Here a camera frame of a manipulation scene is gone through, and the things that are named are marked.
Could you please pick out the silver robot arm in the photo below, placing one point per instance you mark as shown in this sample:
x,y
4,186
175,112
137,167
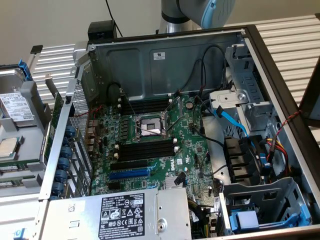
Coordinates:
x,y
175,12

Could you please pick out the CPU socket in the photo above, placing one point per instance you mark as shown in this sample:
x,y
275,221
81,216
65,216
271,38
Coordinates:
x,y
150,123

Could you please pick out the thin steel locking lever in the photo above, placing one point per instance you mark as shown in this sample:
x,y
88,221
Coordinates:
x,y
150,131
130,105

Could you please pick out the round coin battery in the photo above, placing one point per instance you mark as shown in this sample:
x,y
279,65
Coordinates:
x,y
190,105

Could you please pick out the green Dell motherboard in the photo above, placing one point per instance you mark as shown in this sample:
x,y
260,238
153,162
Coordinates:
x,y
195,150

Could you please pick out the long black expansion slot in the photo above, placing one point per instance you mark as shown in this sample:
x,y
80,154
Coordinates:
x,y
128,165

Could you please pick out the blue expansion slot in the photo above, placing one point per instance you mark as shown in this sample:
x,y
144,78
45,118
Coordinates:
x,y
128,174

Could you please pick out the silver chipset heatsink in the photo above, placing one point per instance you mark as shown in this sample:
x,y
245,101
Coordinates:
x,y
168,183

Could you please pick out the short black expansion slot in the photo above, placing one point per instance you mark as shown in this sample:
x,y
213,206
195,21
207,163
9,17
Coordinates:
x,y
114,186

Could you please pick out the black fan shroud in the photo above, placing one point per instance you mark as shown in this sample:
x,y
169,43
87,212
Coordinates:
x,y
240,155

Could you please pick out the blue slot retainer clip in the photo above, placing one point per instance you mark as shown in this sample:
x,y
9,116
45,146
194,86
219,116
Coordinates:
x,y
67,151
65,141
53,198
58,188
70,131
64,163
61,175

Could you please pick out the silver disk bay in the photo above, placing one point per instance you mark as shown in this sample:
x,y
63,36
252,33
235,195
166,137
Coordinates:
x,y
275,190
247,80

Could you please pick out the green graphics card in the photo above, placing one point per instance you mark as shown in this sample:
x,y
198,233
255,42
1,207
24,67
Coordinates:
x,y
58,110

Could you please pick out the black box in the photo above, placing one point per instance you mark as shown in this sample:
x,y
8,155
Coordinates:
x,y
102,28

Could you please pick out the open grey PC case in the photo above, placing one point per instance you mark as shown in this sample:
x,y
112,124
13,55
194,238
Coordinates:
x,y
275,75

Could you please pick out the silver power supply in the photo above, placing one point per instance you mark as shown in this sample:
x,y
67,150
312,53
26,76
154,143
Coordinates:
x,y
80,215

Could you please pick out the grey parts rack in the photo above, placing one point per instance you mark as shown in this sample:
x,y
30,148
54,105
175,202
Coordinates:
x,y
30,140

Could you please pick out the blue disk carrier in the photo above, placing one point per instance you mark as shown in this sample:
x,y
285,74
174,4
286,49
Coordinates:
x,y
25,70
246,220

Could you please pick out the black table clamp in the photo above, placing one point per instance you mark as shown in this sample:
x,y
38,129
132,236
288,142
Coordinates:
x,y
36,49

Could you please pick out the silver hard disk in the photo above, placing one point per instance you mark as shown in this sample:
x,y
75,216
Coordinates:
x,y
15,107

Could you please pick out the dark side panel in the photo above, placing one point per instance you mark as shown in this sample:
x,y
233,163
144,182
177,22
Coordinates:
x,y
312,100

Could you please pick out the silver CPU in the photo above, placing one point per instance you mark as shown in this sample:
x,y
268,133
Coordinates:
x,y
7,147

